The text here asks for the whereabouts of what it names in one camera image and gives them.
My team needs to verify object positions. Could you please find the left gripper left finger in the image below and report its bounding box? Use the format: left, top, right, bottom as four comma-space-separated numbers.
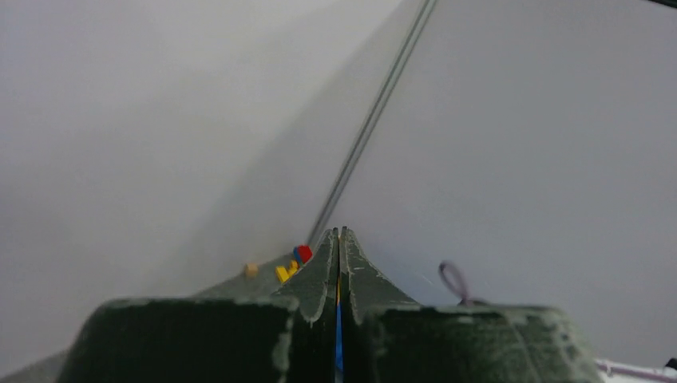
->
55, 228, 339, 383

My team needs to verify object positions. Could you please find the red toy block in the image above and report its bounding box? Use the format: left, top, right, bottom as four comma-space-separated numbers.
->
293, 245, 313, 265

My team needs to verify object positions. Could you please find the small wooden block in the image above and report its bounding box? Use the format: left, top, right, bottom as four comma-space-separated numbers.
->
243, 263, 259, 278

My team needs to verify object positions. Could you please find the yellow toy block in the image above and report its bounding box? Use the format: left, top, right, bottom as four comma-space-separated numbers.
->
275, 260, 299, 284

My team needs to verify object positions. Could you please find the right aluminium corner post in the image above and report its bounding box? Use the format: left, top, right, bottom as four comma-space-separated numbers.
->
307, 0, 436, 247

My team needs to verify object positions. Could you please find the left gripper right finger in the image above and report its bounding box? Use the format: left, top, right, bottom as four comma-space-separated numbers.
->
339, 227, 600, 382

